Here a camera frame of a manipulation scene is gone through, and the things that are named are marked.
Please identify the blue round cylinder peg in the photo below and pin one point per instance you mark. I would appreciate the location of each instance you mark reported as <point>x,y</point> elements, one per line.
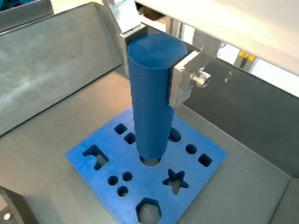
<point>153,53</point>

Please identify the yellow black post background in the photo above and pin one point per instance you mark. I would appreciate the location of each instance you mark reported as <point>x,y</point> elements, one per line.
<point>246,61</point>

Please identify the blue shape-sorting board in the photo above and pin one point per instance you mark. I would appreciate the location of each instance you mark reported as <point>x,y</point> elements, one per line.
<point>126,184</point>

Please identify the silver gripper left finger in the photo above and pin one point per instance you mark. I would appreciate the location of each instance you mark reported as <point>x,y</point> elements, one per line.
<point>124,24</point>

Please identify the grey metal tray bin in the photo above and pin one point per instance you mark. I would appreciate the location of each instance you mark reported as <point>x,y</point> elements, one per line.
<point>64,87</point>

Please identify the black object bottom left corner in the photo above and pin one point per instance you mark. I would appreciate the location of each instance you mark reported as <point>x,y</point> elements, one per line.
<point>15,211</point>

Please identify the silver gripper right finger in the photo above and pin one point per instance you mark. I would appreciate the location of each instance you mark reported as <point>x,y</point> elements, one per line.
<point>187,72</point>

